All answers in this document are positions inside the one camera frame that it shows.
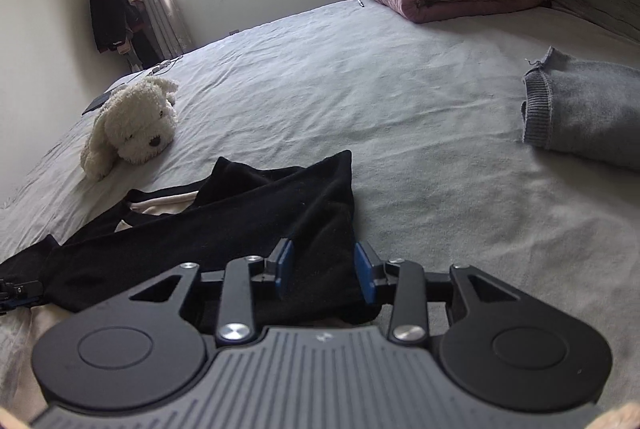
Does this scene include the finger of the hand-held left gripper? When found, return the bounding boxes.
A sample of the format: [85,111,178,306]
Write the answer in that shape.
[0,278,43,311]

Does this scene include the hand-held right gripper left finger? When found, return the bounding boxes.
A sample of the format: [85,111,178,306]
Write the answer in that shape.
[129,238,295,345]

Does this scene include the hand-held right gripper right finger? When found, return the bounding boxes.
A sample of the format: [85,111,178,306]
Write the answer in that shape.
[353,241,517,344]

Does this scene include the black garment with beige lining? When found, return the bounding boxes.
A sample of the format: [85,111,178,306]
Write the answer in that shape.
[0,150,373,325]

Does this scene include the dark hanging clothes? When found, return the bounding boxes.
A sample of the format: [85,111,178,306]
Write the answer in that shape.
[89,0,163,66]

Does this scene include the bed with grey sheet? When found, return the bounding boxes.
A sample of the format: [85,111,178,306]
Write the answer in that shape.
[0,0,640,429]

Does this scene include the white plush dog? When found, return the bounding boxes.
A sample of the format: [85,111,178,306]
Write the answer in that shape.
[80,75,180,182]

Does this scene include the grey knit sweater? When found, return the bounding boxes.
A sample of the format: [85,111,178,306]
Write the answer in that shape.
[520,46,640,170]

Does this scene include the white charging cable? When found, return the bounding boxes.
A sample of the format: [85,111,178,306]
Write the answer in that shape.
[145,56,183,77]

